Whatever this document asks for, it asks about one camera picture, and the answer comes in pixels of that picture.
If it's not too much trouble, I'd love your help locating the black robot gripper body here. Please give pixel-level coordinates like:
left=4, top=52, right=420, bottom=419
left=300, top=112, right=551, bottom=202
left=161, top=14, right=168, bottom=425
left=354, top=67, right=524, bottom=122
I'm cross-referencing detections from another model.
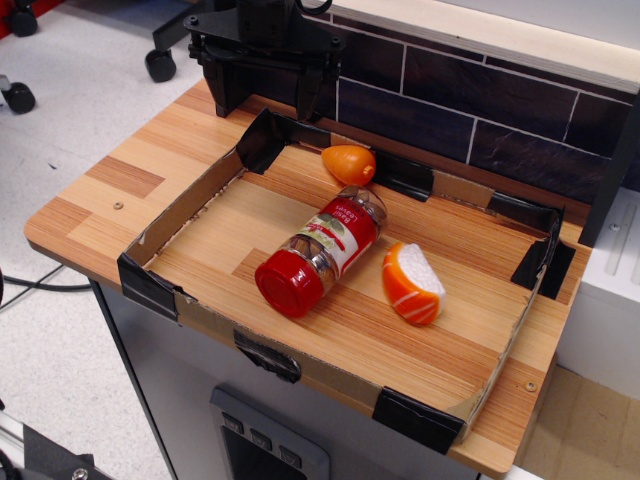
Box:
left=184, top=1, right=345, bottom=75

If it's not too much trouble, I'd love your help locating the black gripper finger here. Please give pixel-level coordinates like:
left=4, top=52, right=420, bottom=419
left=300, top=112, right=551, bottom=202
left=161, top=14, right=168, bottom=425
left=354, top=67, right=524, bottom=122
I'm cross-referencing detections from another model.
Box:
left=200, top=53, right=254, bottom=117
left=296, top=66, right=340, bottom=121

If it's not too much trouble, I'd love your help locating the basil bottle with red cap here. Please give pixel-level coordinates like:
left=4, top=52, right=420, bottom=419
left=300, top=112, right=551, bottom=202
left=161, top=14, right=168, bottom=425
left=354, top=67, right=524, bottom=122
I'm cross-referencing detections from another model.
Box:
left=254, top=185, right=387, bottom=318

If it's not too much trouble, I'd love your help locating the cardboard fence with black tape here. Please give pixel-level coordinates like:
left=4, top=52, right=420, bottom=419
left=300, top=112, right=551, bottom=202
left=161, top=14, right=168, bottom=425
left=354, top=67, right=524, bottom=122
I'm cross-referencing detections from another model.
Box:
left=118, top=110, right=576, bottom=453

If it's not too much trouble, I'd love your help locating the black office chair base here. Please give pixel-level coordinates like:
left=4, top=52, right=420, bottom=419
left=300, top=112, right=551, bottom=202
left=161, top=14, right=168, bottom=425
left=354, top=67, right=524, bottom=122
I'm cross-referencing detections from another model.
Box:
left=144, top=6, right=198, bottom=83

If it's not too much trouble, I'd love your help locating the orange toy carrot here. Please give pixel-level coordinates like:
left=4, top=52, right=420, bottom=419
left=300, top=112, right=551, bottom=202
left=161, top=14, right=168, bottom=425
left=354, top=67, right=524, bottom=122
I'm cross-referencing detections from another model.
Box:
left=321, top=145, right=376, bottom=186

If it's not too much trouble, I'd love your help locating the black caster wheel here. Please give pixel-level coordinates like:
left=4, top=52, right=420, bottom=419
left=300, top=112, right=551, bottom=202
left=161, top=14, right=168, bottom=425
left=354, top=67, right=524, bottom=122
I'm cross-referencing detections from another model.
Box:
left=0, top=75, right=36, bottom=114

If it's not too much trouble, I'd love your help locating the dark tile backsplash panel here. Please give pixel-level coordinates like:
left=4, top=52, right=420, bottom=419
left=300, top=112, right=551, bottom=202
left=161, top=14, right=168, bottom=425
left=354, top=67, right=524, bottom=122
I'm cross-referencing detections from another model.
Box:
left=279, top=0, right=640, bottom=247

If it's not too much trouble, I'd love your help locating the toy salmon sushi piece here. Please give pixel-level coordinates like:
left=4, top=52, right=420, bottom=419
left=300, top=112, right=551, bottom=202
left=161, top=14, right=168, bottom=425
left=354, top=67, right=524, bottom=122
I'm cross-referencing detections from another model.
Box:
left=382, top=243, right=446, bottom=325

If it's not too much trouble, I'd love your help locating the grey control panel with buttons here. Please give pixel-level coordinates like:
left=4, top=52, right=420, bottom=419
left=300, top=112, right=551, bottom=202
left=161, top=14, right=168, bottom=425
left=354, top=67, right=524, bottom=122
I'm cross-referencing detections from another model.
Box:
left=209, top=388, right=331, bottom=480

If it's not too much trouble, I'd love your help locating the white side cabinet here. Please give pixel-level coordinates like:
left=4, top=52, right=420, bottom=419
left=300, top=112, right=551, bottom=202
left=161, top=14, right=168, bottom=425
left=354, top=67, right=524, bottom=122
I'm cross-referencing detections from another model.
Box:
left=557, top=188, right=639, bottom=399

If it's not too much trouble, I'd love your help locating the black floor cable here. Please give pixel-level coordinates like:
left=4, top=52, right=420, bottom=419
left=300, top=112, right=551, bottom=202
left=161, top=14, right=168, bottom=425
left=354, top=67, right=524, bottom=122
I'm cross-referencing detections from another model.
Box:
left=0, top=263, right=93, bottom=314

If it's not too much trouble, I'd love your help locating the black metal bracket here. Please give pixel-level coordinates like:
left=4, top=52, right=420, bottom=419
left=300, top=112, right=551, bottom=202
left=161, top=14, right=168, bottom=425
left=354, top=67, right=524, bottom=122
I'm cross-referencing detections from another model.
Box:
left=1, top=403, right=112, bottom=480

